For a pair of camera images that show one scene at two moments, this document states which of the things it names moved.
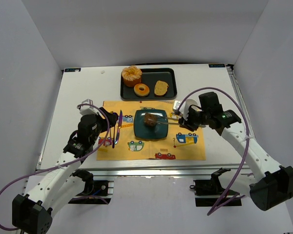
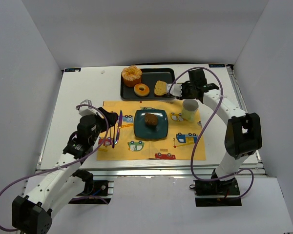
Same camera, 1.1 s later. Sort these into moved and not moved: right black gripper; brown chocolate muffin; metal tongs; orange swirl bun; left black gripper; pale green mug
Moved: right black gripper; metal tongs
Not moved: orange swirl bun; brown chocolate muffin; left black gripper; pale green mug
